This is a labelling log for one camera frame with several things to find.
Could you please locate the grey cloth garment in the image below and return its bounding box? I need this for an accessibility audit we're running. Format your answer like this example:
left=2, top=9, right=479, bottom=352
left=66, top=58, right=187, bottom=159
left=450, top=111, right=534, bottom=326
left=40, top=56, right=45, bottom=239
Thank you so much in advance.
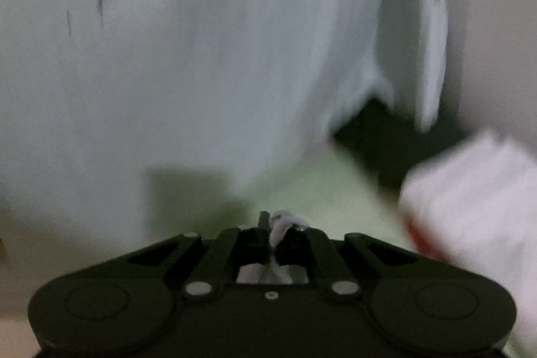
left=237, top=211, right=308, bottom=285

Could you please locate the green white grid mat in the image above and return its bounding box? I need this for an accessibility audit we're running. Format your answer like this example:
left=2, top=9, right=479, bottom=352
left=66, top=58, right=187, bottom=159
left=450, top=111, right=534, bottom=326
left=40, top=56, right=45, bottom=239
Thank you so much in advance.
left=146, top=148, right=411, bottom=249

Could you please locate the red item under white garment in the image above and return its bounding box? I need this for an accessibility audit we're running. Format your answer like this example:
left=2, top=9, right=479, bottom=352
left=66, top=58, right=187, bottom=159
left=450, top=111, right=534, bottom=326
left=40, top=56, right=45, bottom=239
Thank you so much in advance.
left=405, top=220, right=443, bottom=261

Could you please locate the folded white garment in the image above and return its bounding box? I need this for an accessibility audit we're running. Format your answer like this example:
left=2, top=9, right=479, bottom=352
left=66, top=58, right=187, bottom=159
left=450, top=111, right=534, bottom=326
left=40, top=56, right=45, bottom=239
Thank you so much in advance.
left=399, top=131, right=536, bottom=357

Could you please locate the light green carrot-print pillow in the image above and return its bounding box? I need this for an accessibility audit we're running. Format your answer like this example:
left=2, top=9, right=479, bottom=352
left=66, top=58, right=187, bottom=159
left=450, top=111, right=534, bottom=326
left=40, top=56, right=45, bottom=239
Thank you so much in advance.
left=1, top=0, right=448, bottom=244

